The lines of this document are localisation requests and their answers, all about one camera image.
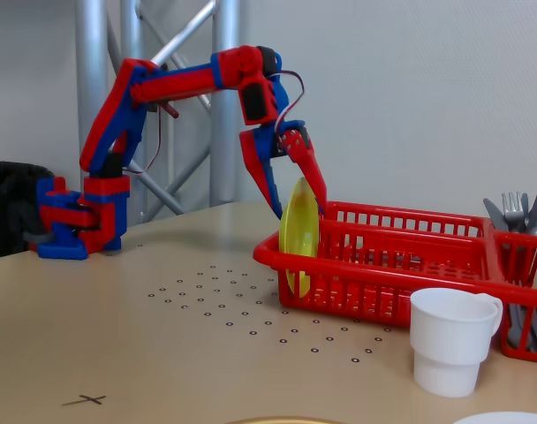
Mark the lime green plastic plate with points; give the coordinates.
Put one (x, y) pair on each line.
(299, 229)

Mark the grey plastic fork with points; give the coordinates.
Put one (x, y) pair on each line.
(513, 212)

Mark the tan plastic pot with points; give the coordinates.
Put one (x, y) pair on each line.
(286, 420)

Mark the red plastic dish rack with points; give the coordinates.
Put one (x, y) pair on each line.
(383, 274)

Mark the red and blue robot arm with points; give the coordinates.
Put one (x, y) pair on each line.
(162, 84)

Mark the white plastic cup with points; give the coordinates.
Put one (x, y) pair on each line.
(449, 340)

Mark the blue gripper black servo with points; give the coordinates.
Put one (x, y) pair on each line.
(272, 142)

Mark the white round lid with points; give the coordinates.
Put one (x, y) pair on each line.
(507, 418)

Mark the silver metal truss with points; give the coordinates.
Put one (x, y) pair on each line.
(224, 146)

